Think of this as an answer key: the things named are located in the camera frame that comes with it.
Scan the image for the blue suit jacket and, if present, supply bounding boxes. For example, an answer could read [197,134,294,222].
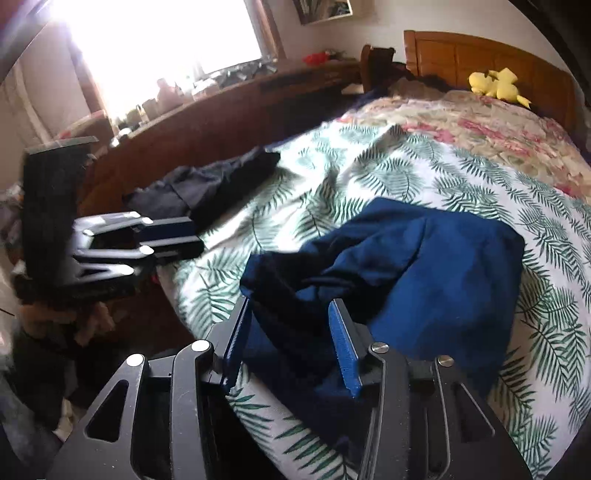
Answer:
[240,198,525,444]

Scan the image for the person's left hand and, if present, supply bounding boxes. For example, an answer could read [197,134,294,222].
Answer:
[18,302,115,346]

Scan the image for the dark grey trousers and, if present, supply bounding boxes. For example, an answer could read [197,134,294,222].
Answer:
[122,147,280,232]

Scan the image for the palm leaf bed sheet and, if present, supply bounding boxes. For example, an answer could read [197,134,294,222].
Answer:
[158,119,591,480]

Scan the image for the long wooden desk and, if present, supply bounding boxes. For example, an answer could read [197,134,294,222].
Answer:
[78,61,360,216]

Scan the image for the window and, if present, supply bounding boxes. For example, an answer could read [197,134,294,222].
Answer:
[47,1,283,119]

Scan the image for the red bowl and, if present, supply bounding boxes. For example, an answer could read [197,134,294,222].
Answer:
[304,51,329,66]

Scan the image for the wooden chair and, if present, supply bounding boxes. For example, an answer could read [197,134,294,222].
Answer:
[360,44,396,93]

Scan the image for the floral quilt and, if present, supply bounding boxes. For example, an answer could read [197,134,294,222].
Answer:
[341,90,590,202]

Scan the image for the yellow plush toy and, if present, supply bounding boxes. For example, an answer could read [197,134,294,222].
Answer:
[468,68,531,109]

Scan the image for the wooden headboard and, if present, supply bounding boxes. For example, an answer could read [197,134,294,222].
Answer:
[404,30,583,137]

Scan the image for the white wall shelf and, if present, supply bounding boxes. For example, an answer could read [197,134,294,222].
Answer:
[293,0,374,25]

